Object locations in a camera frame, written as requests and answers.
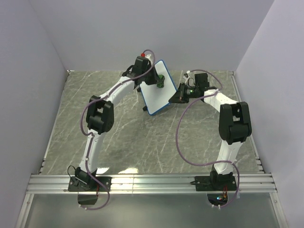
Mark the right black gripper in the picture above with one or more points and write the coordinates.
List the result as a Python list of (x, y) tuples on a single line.
[(178, 97)]

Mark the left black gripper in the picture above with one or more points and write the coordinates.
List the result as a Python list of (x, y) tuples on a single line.
[(155, 76)]

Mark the green whiteboard eraser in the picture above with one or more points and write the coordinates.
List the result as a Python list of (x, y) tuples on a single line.
[(160, 82)]

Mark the blue framed whiteboard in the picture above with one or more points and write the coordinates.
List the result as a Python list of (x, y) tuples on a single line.
[(157, 98)]

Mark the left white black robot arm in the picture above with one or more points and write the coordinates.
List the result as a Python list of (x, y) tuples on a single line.
[(98, 116)]

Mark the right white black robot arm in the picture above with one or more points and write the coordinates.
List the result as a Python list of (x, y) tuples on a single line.
[(234, 128)]

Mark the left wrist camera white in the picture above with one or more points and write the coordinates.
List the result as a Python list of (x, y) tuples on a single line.
[(148, 56)]

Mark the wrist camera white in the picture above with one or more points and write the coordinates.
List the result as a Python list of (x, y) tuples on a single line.
[(186, 76), (148, 56)]

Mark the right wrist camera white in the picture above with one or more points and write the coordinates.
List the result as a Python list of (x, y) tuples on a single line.
[(186, 76)]

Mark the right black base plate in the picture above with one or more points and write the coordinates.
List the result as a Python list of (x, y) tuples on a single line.
[(214, 183)]

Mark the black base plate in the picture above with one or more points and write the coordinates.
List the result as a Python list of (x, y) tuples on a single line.
[(76, 185), (214, 183)]

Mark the aluminium mounting rail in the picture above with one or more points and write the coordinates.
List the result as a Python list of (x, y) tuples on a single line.
[(149, 184)]

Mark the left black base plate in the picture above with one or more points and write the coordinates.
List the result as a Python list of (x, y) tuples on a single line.
[(76, 185)]

